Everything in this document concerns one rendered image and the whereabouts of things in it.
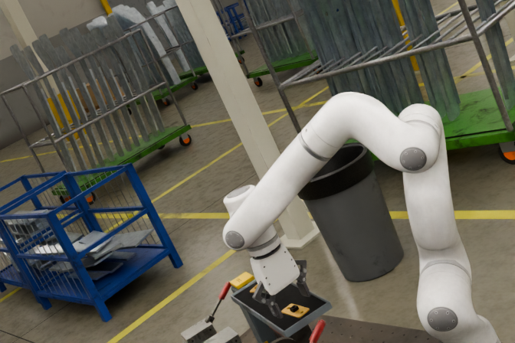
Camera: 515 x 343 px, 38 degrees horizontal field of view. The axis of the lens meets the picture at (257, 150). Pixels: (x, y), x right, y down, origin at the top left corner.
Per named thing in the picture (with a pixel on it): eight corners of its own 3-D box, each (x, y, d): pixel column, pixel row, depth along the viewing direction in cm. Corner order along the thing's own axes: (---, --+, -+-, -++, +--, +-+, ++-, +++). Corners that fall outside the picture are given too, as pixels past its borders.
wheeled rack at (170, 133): (86, 208, 979) (21, 85, 939) (59, 208, 1061) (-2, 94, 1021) (198, 141, 1079) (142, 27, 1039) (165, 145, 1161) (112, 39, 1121)
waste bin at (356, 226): (320, 284, 474) (273, 183, 458) (369, 241, 502) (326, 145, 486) (378, 291, 434) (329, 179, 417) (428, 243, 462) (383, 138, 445)
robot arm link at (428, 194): (421, 324, 176) (425, 284, 190) (474, 321, 172) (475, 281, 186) (382, 127, 158) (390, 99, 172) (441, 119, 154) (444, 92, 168)
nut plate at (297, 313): (280, 312, 191) (278, 308, 191) (291, 304, 193) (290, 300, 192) (299, 318, 184) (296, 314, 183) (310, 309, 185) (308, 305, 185)
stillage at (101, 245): (44, 309, 667) (-9, 217, 646) (115, 260, 713) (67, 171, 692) (106, 322, 573) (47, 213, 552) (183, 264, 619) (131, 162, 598)
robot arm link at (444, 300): (499, 325, 184) (460, 246, 177) (500, 377, 168) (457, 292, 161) (451, 338, 189) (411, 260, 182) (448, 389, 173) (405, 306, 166)
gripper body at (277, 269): (271, 234, 189) (290, 272, 192) (241, 256, 185) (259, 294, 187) (288, 236, 183) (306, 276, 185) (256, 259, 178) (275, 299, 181)
